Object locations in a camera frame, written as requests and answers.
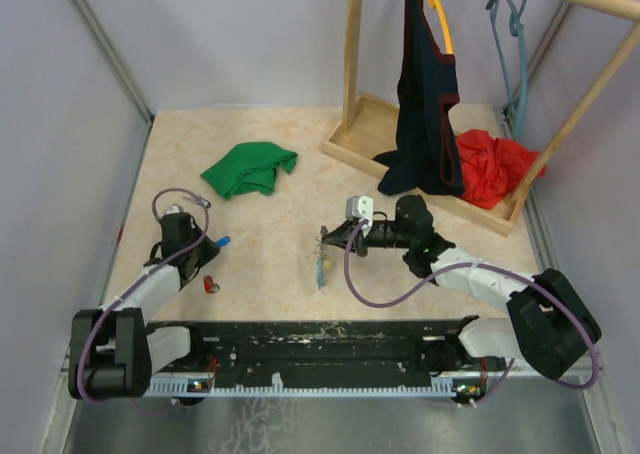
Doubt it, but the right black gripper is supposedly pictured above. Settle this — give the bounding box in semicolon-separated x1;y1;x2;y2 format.
322;219;413;258

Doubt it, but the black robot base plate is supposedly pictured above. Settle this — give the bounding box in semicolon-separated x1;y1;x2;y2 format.
161;318;506;390

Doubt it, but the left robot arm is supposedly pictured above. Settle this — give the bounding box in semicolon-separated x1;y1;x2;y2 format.
68;210;220;402

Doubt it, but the yellow hanger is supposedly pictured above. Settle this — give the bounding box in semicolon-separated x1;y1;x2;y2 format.
427;0;454;55

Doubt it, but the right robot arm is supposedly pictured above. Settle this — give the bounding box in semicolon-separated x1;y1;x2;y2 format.
319;195;602;382

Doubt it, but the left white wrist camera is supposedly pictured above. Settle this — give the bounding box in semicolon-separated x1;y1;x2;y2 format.
164;204;184;215

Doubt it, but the blue key tag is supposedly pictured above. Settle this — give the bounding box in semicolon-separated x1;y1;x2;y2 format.
216;236;231;248

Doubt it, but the red key tag with key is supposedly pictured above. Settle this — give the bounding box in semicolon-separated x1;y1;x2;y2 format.
203;275;220;294

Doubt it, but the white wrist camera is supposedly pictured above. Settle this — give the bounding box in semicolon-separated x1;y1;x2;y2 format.
164;204;184;215
345;196;374;238

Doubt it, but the aluminium rail frame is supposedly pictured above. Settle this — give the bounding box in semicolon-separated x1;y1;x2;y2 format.
59;336;606;400

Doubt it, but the red cloth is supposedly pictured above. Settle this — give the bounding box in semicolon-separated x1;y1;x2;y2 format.
456;129;539;210

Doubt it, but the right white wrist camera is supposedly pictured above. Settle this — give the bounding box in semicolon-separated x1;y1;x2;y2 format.
345;196;374;238

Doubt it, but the green cloth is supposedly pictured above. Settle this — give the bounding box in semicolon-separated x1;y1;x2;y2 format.
200;141;298;200

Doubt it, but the grey-blue hanger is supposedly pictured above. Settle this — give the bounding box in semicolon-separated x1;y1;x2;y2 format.
481;0;546;140

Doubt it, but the wooden clothes rack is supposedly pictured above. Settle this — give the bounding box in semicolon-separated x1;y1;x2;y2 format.
321;0;640;237

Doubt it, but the dark navy garment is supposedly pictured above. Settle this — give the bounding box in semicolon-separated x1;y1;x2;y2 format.
374;0;464;196

